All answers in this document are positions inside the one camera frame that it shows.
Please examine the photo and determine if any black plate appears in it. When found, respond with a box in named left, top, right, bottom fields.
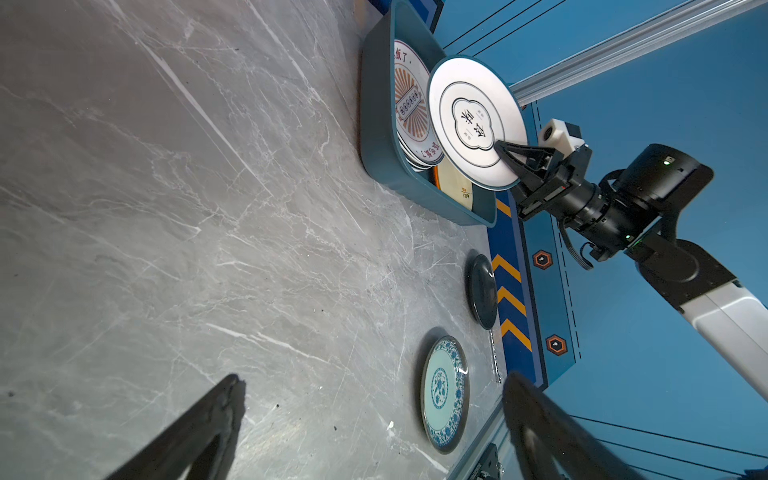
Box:
left=465, top=254, right=498, bottom=330

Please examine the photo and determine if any teal patterned plate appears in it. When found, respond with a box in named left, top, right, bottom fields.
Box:
left=419, top=335, right=470, bottom=454

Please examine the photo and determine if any cream calligraphy plate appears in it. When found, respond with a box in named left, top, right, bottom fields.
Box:
left=433, top=158, right=473, bottom=210

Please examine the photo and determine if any teal plastic bin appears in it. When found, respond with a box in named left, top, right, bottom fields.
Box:
left=359, top=1, right=497, bottom=228

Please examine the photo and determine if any small orange sunburst plate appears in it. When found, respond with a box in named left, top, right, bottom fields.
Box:
left=393, top=39, right=444, bottom=171

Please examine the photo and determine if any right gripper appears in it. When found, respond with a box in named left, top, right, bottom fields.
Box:
left=494, top=140, right=714, bottom=261

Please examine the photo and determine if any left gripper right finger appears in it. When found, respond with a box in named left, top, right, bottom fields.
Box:
left=502, top=372, right=642, bottom=479

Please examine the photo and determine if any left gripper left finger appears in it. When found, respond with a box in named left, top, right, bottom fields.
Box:
left=109, top=374, right=246, bottom=479

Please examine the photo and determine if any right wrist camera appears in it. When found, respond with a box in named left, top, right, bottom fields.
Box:
left=538, top=119, right=585, bottom=157

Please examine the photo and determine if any white flower pattern plate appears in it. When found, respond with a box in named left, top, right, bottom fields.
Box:
left=427, top=56, right=528, bottom=191

